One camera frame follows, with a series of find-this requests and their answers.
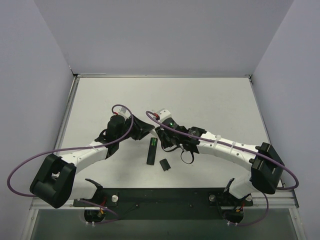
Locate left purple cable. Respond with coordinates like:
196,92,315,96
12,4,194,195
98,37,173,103
6,104,137,225

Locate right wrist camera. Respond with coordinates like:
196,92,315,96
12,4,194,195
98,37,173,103
156,108,172,123

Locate green yellow battery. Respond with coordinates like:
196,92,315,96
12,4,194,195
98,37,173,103
151,138,156,146

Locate black remote control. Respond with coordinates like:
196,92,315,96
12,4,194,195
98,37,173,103
146,137,158,166

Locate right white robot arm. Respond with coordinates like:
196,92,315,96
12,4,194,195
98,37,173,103
155,117,284,200

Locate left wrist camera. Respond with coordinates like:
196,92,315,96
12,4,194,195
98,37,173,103
117,107,130,119

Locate black battery cover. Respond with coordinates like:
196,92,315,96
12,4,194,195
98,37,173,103
159,158,171,172

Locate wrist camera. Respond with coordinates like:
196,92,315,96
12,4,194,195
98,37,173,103
156,108,172,123
117,107,130,119

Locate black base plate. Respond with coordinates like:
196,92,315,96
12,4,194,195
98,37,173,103
73,187,253,220

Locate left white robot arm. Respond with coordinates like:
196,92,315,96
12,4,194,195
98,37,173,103
29,115,155,209

